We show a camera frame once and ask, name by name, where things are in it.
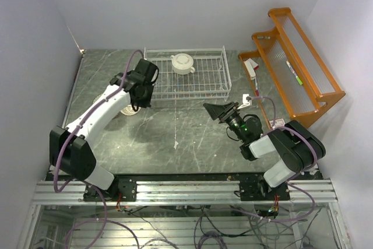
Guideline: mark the marker pen on shelf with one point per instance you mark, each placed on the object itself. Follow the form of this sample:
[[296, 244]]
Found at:
[[294, 73]]

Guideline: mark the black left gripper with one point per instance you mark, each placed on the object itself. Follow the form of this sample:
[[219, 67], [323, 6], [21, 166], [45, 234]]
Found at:
[[145, 102]]

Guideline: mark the red pen on table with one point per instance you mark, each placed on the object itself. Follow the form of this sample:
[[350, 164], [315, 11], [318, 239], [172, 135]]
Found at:
[[256, 86]]

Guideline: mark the pale green bowl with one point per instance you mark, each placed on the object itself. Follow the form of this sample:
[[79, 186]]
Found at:
[[96, 98]]

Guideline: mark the cream two-handled soup bowl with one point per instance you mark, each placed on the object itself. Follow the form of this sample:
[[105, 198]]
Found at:
[[182, 64]]

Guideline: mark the aluminium mounting rail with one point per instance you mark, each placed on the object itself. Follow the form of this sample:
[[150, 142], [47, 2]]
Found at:
[[189, 193]]

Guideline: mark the brown patterned bowl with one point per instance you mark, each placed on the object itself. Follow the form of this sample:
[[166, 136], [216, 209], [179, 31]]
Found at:
[[129, 111]]

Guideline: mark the small red white card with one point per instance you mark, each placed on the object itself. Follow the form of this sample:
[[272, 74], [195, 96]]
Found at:
[[277, 123]]

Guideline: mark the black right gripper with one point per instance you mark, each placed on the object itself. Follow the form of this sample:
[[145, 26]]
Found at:
[[216, 110]]

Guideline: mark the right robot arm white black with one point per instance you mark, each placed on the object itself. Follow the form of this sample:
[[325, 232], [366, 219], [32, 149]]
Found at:
[[297, 148]]

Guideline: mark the white red eraser block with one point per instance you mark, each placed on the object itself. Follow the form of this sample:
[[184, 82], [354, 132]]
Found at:
[[251, 66]]

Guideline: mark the orange wooden shelf rack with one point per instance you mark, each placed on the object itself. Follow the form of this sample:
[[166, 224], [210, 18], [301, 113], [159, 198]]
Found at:
[[287, 41]]

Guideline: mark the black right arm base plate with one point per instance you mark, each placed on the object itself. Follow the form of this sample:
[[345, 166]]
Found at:
[[259, 190]]

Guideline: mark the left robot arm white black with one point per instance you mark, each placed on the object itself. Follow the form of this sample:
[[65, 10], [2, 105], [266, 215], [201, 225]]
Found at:
[[71, 147]]

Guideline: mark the white wire dish rack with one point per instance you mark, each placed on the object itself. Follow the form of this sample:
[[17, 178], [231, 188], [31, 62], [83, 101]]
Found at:
[[210, 80]]

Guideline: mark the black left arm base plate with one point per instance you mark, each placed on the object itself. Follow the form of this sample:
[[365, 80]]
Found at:
[[122, 188]]

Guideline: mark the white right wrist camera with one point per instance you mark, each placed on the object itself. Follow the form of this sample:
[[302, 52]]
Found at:
[[246, 101]]

